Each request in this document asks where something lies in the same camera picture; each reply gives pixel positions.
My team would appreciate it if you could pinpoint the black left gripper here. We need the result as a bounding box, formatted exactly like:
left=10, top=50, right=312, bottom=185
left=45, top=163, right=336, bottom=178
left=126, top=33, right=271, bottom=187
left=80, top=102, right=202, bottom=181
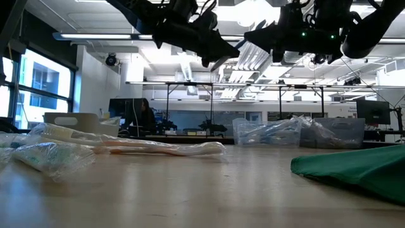
left=151, top=12, right=241, bottom=69

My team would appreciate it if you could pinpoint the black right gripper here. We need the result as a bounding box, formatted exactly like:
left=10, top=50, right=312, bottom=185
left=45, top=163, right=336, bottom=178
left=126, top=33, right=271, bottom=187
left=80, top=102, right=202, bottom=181
left=243, top=0, right=346, bottom=64

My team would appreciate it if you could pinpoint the orange toothbrush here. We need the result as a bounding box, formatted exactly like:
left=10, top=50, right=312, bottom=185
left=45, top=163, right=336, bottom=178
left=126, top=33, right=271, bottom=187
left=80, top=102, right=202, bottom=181
left=94, top=139, right=228, bottom=158
left=30, top=122, right=110, bottom=146

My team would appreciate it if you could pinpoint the clear plastic bin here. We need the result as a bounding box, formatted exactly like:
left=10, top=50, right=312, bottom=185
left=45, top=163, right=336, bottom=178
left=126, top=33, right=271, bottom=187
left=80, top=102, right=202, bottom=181
left=232, top=117, right=304, bottom=147

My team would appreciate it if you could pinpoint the person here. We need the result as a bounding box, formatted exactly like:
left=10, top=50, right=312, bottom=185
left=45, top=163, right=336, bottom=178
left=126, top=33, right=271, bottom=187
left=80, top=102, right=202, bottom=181
left=139, top=98, right=158, bottom=136

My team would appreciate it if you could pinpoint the black monitor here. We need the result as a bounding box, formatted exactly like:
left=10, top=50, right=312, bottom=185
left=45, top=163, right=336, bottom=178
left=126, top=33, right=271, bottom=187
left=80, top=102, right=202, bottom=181
left=356, top=99, right=392, bottom=125
left=108, top=98, right=144, bottom=120

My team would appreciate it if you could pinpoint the smoky grey plastic bin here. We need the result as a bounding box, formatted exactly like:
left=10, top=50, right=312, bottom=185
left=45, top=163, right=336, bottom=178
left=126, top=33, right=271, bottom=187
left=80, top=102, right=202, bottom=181
left=300, top=117, right=366, bottom=149

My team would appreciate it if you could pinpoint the frosted white plastic bin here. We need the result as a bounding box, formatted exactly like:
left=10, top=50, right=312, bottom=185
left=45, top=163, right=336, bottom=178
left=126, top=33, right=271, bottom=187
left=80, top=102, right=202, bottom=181
left=43, top=112, right=122, bottom=139

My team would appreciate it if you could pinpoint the green cloth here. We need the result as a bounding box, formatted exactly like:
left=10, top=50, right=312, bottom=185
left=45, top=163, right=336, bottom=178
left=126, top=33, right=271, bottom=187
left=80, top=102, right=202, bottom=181
left=290, top=144, right=405, bottom=205

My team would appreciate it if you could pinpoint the large window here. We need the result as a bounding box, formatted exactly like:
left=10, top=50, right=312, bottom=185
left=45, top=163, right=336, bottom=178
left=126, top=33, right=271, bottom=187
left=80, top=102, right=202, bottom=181
left=0, top=47, right=78, bottom=130

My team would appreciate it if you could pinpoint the grey air duct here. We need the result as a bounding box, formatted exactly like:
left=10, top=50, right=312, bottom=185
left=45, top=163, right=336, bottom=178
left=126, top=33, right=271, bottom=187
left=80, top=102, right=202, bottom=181
left=178, top=60, right=194, bottom=82

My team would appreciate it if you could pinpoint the black overhead rig frame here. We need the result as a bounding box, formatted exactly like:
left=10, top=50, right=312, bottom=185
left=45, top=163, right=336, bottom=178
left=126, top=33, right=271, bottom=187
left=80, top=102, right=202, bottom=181
left=125, top=81, right=326, bottom=122

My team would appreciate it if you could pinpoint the black table frame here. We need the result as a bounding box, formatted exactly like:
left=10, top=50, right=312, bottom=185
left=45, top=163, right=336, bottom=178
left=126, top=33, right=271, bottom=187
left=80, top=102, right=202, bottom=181
left=116, top=135, right=405, bottom=149

